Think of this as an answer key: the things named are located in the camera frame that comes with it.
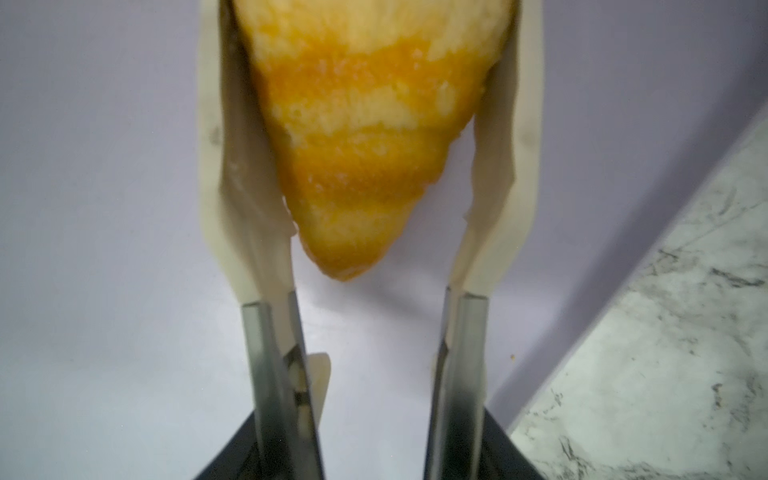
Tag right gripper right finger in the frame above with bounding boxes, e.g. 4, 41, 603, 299
482, 410, 543, 480

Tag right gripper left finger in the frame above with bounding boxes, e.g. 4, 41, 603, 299
195, 413, 261, 480

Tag metal tongs with white tips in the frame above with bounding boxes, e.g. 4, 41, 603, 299
197, 1, 544, 479

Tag croissant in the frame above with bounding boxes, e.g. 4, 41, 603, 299
233, 0, 517, 281

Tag lavender plastic tray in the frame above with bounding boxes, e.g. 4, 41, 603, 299
1, 1, 767, 479

